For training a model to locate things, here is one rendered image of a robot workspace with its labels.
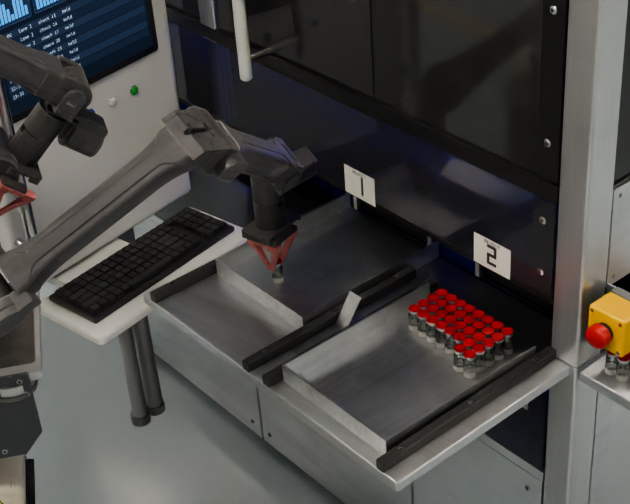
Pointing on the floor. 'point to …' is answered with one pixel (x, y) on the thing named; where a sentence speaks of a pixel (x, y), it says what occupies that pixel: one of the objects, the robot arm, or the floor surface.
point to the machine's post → (582, 234)
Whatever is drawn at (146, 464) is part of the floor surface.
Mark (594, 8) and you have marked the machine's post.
